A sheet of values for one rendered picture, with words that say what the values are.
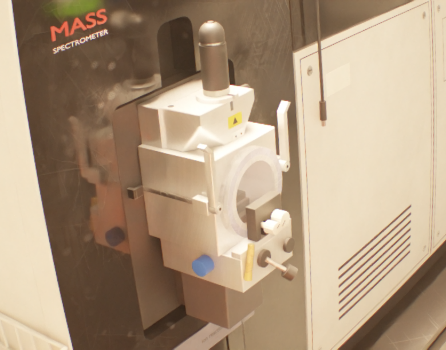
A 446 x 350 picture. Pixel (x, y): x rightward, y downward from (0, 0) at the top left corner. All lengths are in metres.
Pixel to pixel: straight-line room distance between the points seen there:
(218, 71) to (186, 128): 0.06
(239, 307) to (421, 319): 0.62
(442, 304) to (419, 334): 0.10
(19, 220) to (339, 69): 0.50
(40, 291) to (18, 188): 0.11
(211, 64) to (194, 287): 0.24
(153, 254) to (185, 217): 0.08
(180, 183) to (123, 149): 0.06
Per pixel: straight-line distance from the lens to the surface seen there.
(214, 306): 0.88
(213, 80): 0.79
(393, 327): 1.44
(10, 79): 0.71
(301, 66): 1.02
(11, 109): 0.72
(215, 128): 0.79
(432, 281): 1.56
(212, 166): 0.76
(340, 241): 1.18
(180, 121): 0.79
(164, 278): 0.90
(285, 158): 0.85
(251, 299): 0.90
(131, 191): 0.82
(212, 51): 0.79
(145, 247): 0.86
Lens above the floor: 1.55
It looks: 24 degrees down
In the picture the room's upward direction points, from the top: 5 degrees counter-clockwise
